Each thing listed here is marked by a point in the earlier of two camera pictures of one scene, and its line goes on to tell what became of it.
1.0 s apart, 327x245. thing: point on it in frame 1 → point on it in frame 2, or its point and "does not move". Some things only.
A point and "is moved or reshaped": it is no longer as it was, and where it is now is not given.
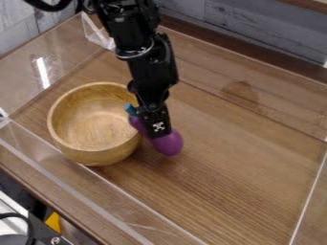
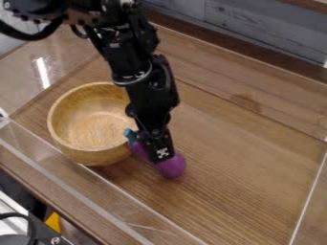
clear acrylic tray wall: x=97 y=208 does not move
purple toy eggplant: x=167 y=144 is moved or reshaped
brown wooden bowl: x=90 y=126 does not move
